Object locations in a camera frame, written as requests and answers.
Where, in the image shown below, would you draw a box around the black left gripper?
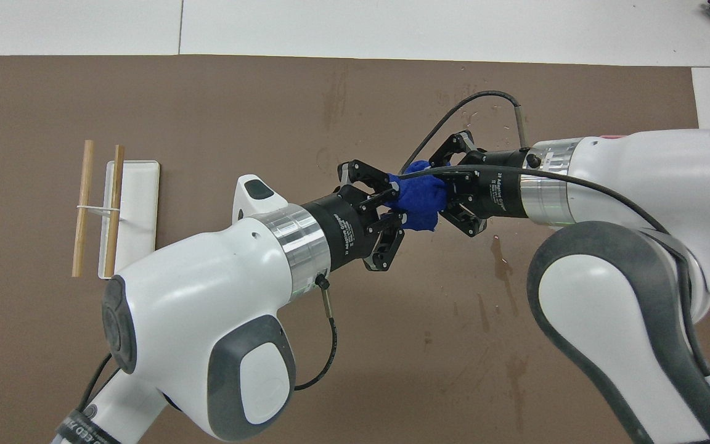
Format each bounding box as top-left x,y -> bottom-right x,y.
301,159 -> 407,273

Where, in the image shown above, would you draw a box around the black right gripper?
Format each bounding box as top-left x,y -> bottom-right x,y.
428,130 -> 532,239

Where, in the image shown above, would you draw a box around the blue towel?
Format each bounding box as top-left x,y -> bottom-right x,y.
388,160 -> 448,233

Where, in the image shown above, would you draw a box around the spilled water droplets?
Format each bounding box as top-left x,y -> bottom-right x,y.
432,65 -> 544,247

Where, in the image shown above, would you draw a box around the brown table mat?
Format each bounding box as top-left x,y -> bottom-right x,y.
0,54 -> 710,444

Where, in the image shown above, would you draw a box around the white rectangular tray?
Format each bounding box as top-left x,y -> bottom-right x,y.
98,160 -> 161,281

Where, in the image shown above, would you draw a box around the long wooden rod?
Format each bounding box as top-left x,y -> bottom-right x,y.
72,140 -> 95,278

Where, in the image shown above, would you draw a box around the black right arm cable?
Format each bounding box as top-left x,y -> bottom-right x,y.
392,91 -> 710,380

